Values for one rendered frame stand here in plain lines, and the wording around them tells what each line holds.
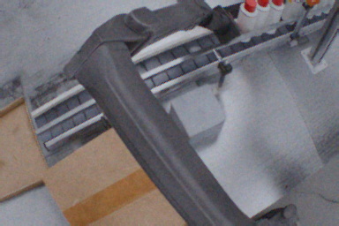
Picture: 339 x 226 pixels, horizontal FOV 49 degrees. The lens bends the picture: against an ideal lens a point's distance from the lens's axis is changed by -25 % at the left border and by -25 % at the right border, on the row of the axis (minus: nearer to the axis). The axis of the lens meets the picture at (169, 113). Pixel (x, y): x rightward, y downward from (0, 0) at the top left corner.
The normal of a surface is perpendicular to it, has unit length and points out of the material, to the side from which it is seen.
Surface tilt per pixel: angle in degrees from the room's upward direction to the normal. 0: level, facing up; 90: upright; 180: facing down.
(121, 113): 40
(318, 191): 0
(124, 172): 0
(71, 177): 0
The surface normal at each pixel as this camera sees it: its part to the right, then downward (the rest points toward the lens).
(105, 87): -0.47, 0.13
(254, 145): 0.03, -0.33
